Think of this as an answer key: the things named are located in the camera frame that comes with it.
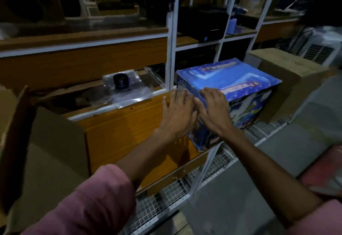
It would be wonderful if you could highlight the pink right sleeve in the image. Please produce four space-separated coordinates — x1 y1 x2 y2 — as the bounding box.
286 199 342 235

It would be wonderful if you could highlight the person's right hand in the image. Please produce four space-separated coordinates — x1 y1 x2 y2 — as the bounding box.
193 87 236 137

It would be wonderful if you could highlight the person's left hand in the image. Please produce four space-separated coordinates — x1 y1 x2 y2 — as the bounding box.
157 89 198 143

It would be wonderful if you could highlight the white air conditioner unit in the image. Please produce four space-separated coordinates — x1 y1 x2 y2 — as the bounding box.
298 26 342 66

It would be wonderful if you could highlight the person's left forearm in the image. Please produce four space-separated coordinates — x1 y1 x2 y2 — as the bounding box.
115 129 187 188

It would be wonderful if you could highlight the closed brown cardboard box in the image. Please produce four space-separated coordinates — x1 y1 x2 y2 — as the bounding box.
244 48 332 124

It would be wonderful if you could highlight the clear plastic wrapped black part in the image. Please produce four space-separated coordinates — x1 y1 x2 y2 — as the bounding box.
102 69 155 108

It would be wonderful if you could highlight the orange wooden board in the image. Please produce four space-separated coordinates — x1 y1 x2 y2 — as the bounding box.
76 91 214 196

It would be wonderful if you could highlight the open brown cardboard box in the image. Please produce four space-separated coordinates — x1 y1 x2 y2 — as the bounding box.
0 85 90 235

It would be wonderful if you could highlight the white metal shelf rack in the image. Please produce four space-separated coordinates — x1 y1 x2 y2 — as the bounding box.
0 0 308 102

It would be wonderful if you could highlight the small blue container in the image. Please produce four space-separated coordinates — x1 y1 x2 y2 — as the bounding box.
228 18 239 34

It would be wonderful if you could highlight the red plastic stool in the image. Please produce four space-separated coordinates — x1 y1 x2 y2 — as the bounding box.
298 145 342 196

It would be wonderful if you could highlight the white wire mesh shelf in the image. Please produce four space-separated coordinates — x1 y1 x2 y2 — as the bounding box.
119 117 292 235

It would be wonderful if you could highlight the pink left sleeve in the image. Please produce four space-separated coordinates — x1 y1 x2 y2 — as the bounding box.
21 164 137 235

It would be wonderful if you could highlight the black printer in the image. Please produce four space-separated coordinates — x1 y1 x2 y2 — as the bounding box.
177 7 229 42

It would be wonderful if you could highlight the person's right forearm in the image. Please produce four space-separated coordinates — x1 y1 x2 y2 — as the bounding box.
221 127 324 228

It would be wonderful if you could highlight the pink sleeve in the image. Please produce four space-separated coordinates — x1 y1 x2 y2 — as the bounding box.
21 164 137 235
286 199 342 235

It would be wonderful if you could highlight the blue printed cardboard box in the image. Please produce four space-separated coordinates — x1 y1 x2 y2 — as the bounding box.
176 58 283 152

